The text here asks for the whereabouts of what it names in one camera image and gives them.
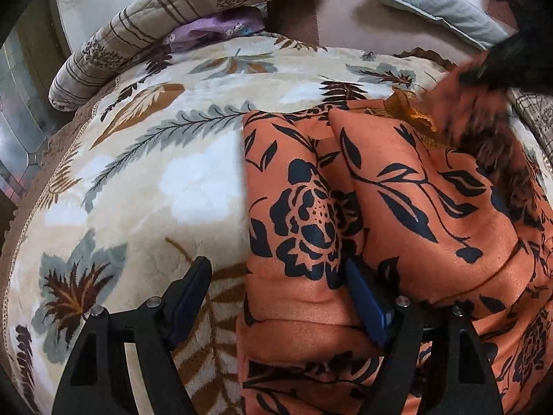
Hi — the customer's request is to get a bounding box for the striped cylindrical bolster pillow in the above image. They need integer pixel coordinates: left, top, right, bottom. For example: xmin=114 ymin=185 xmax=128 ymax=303
xmin=48 ymin=0 xmax=347 ymax=113

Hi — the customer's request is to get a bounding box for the striped floral large pillow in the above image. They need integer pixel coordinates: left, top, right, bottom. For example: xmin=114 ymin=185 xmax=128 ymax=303
xmin=508 ymin=89 xmax=552 ymax=164

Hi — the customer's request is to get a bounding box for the orange black floral blouse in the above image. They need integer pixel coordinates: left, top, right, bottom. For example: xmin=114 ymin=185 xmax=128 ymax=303
xmin=237 ymin=73 xmax=552 ymax=414

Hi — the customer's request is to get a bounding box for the cream leaf pattern blanket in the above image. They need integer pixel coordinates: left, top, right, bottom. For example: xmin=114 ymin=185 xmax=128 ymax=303
xmin=0 ymin=32 xmax=553 ymax=415

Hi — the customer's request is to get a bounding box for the pink bed sheet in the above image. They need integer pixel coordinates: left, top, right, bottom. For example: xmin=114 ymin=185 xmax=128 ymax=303
xmin=265 ymin=0 xmax=489 ymax=64

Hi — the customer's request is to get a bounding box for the purple cloth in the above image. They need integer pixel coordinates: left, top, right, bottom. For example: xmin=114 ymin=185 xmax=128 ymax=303
xmin=160 ymin=7 xmax=264 ymax=52

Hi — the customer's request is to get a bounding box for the brown door with glass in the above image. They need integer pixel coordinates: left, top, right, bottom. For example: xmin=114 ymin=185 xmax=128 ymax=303
xmin=0 ymin=0 xmax=73 ymax=232

